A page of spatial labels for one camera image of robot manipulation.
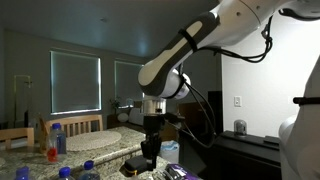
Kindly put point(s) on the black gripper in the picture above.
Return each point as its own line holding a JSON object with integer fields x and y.
{"x": 158, "y": 121}

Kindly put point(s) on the bottle with blue cap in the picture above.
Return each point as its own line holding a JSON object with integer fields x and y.
{"x": 56, "y": 144}

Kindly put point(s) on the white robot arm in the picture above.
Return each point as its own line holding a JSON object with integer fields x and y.
{"x": 225, "y": 25}

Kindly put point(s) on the water bottle blue cap right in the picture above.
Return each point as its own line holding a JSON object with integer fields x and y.
{"x": 89, "y": 173}

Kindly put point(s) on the water bottle blue cap middle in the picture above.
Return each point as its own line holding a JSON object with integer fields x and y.
{"x": 65, "y": 174}

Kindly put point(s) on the white trash bin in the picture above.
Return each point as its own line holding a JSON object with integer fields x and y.
{"x": 169, "y": 151}

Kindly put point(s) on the black zippered case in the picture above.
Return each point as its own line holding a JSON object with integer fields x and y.
{"x": 135, "y": 165}

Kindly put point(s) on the purple allura pouch in bag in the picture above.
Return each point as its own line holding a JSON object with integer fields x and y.
{"x": 178, "y": 172}

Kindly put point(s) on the right window blind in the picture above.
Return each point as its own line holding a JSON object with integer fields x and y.
{"x": 127, "y": 89}

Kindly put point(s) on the window blind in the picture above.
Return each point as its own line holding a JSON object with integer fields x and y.
{"x": 75, "y": 83}
{"x": 127, "y": 89}

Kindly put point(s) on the round woven placemat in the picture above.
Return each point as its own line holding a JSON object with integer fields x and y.
{"x": 93, "y": 140}

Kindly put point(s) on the wooden chair right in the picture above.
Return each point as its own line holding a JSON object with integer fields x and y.
{"x": 76, "y": 125}

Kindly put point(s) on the wooden chair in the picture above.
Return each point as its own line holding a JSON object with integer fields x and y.
{"x": 7, "y": 135}
{"x": 76, "y": 125}

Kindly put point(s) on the black side cabinet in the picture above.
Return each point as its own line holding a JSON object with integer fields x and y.
{"x": 245, "y": 157}

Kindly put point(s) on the glass jar on cabinet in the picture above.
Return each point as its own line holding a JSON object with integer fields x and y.
{"x": 240, "y": 127}

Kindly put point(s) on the left window blind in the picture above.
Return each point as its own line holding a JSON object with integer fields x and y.
{"x": 75, "y": 83}

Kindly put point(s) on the wooden chair left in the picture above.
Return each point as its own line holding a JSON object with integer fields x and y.
{"x": 7, "y": 135}

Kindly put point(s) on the wall light switch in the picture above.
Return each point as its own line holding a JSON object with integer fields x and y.
{"x": 237, "y": 101}

